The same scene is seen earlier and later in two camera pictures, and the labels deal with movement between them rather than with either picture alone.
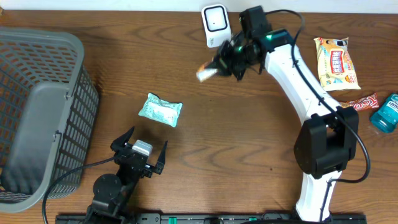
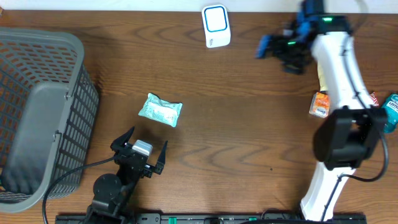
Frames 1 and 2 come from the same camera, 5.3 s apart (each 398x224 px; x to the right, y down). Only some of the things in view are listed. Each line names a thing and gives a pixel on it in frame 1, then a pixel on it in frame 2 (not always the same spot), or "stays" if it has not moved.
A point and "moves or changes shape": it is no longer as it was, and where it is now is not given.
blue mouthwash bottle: [386, 118] stays
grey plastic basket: [49, 108] stays
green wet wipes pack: [155, 108] stays
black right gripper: [221, 62] → [296, 67]
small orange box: [204, 73] moves or changes shape
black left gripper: [119, 145] stays
